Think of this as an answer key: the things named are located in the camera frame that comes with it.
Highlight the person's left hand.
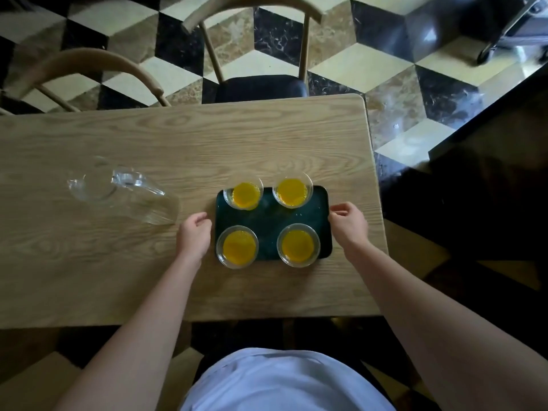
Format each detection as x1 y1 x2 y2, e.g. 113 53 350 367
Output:
177 211 213 264

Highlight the person's right hand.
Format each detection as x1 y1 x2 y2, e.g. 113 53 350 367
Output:
328 202 370 253

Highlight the dark green tray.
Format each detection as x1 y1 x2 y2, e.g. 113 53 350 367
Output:
214 185 334 260

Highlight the person's right forearm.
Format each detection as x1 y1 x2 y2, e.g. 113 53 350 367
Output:
342 235 548 411

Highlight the person's left forearm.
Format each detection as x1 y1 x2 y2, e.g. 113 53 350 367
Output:
53 254 203 411

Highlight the glass of orange juice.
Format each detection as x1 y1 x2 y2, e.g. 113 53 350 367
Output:
273 173 314 209
216 225 260 269
277 223 321 269
223 177 264 210

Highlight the clear glass pitcher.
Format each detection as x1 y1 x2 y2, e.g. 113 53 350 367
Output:
67 157 181 226

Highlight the wooden chair with black seat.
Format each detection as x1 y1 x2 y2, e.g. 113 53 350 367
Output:
182 0 326 103

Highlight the dark wooden counter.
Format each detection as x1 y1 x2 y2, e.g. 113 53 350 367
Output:
380 66 548 291

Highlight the person's white shirt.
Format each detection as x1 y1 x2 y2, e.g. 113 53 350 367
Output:
180 347 397 411

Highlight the wooden chair with curved back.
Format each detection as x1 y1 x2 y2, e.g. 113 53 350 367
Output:
0 48 172 116

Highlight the metal cart on wheels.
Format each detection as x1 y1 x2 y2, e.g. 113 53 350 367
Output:
460 0 548 65

